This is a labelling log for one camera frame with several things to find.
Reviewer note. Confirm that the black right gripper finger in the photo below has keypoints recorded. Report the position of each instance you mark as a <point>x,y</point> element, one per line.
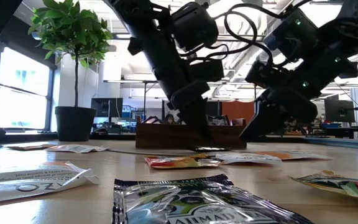
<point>258,124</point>

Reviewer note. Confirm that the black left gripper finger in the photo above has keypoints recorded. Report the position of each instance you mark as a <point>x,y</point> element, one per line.
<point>199,121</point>

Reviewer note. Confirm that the dark Ahmad tea packet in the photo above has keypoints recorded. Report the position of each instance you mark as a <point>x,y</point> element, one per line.
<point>197,205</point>
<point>211,149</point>

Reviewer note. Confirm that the white orange Tazo tea packet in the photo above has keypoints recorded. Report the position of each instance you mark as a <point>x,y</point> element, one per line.
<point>26,183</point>
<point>247,158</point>
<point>76,148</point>
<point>291,154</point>

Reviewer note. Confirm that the wooden three-compartment tea box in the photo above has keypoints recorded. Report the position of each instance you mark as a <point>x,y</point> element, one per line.
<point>166,137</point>

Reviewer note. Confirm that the yellow mango tea packet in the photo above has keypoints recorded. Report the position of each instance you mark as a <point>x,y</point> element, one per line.
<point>179,161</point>
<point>346,186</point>

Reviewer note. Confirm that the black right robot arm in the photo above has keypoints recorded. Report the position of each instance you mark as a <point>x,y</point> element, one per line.
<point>353,31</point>

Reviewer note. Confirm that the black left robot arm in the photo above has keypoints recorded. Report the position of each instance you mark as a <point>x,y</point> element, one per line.
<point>141,18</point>

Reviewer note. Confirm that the orange room partition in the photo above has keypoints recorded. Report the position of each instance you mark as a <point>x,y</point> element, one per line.
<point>238,110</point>

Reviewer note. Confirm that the person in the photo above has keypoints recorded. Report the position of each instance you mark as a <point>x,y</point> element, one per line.
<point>169,119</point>

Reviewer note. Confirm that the black computer monitor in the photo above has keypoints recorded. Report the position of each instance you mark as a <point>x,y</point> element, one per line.
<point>339,110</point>
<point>107,107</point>

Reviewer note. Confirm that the black plant pot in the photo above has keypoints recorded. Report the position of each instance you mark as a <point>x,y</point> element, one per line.
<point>75,124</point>

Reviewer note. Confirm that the green artificial plant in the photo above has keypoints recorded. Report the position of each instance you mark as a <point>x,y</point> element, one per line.
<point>70,28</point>

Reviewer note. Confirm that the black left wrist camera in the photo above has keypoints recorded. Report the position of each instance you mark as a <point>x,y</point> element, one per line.
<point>207,71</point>

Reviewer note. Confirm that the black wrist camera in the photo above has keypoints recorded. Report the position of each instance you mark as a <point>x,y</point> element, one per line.
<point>207,71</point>
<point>261,74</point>

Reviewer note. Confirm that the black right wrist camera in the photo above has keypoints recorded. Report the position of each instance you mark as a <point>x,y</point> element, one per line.
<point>261,74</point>

